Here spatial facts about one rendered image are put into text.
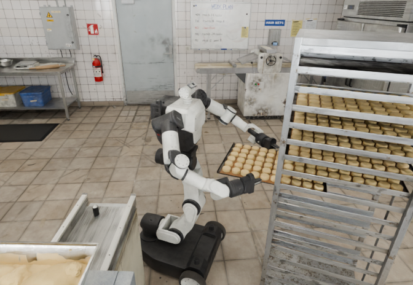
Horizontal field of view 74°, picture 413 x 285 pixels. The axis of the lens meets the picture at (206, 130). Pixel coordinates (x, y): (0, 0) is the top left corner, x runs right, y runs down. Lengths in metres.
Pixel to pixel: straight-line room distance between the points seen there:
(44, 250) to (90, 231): 0.72
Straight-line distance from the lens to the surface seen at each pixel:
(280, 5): 5.81
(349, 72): 1.33
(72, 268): 0.89
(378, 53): 1.33
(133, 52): 5.67
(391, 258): 1.82
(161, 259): 2.33
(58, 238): 1.60
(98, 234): 1.63
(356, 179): 1.59
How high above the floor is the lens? 1.94
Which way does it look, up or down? 25 degrees down
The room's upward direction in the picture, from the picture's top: 1 degrees clockwise
